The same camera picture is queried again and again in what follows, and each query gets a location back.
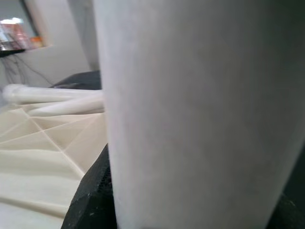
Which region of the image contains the cream plastic children table top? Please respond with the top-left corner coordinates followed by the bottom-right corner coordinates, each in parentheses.
top-left (0, 104), bottom-right (110, 229)

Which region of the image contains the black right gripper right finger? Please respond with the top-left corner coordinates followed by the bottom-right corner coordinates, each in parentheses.
top-left (277, 192), bottom-right (305, 229)

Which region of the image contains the black wall cable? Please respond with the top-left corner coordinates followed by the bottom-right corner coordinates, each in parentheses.
top-left (4, 57), bottom-right (55, 88)

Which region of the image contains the pink white container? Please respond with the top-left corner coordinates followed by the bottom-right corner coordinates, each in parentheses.
top-left (0, 18), bottom-right (31, 51)

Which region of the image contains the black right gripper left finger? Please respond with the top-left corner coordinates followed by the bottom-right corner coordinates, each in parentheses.
top-left (61, 143), bottom-right (119, 229)

